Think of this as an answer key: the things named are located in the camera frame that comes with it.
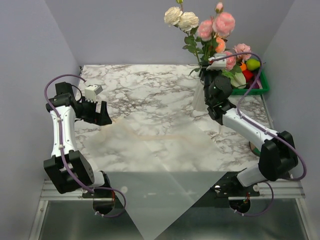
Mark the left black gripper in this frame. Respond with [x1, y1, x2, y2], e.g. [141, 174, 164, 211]
[75, 96, 113, 126]

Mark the pink rose stem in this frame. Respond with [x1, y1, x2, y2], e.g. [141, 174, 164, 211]
[225, 43, 251, 71]

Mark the pink bud flower stem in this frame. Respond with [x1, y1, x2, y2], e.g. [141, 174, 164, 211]
[215, 37, 226, 54]

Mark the pink flower bouquet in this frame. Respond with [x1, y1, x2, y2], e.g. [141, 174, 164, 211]
[196, 1, 236, 65]

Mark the green leafy stem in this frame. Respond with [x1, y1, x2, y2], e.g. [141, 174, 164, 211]
[163, 0, 203, 74]

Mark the white wrapping paper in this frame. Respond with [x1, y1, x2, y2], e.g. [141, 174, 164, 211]
[84, 116, 223, 240]

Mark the cream ribbon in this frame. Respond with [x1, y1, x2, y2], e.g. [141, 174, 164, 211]
[100, 119, 212, 148]

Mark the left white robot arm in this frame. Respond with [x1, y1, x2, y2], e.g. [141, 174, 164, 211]
[43, 82, 112, 198]

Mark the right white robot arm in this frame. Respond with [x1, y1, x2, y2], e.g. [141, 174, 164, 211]
[199, 68, 298, 196]

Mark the white ribbed vase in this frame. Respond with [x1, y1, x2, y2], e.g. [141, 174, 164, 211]
[191, 80, 207, 112]

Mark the green toy cabbage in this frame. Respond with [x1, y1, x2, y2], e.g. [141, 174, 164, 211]
[222, 71, 247, 89]

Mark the orange toy fruit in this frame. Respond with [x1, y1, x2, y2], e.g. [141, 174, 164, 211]
[240, 62, 247, 72]

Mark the red toy pepper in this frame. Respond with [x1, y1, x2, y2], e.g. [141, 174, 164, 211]
[242, 69, 255, 83]

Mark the green toy pear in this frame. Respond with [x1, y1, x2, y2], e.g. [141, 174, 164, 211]
[245, 58, 262, 71]

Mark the purple toy eggplant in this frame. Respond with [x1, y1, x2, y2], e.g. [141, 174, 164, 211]
[250, 77, 263, 90]

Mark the green plastic tray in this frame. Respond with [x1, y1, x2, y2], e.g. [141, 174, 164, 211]
[231, 69, 270, 96]

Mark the green tape roll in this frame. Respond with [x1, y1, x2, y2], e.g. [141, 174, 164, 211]
[248, 142, 261, 157]

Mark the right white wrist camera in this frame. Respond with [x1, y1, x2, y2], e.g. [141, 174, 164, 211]
[206, 53, 227, 71]

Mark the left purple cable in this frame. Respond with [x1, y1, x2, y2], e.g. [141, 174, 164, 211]
[43, 74, 128, 218]

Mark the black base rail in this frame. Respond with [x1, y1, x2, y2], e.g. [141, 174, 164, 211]
[82, 171, 259, 213]

